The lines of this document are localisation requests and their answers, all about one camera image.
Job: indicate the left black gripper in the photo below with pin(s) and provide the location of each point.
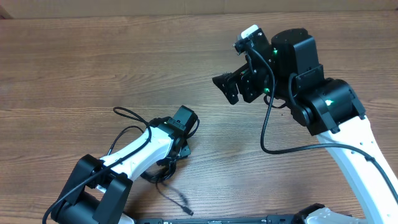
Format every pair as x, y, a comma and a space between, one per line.
186, 150

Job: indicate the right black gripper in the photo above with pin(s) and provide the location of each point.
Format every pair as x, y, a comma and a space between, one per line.
251, 93

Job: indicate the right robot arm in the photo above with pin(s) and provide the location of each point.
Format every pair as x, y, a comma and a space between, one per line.
286, 67

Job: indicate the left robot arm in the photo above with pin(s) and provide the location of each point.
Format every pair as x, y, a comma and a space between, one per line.
97, 189

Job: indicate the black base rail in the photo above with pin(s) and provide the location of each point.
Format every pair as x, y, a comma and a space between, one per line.
316, 213

